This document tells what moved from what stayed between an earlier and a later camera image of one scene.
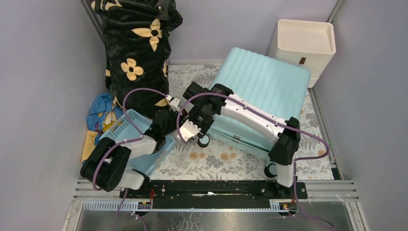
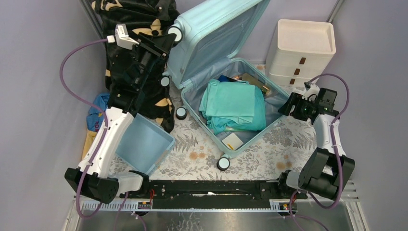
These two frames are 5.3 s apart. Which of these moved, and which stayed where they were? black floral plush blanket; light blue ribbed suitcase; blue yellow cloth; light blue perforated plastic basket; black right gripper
Moved: black right gripper; light blue ribbed suitcase
Stayed: blue yellow cloth; black floral plush blanket; light blue perforated plastic basket
